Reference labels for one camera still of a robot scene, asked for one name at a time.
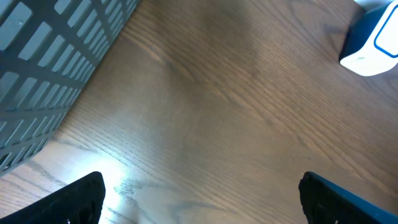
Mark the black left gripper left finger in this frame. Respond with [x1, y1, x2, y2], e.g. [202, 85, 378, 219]
[1, 171, 106, 224]

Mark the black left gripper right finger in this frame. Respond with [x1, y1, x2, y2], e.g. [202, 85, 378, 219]
[298, 172, 397, 224]

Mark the grey plastic mesh basket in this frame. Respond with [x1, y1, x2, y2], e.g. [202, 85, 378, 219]
[1, 0, 139, 174]

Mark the white barcode scanner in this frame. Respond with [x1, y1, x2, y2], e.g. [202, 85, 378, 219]
[339, 1, 397, 77]

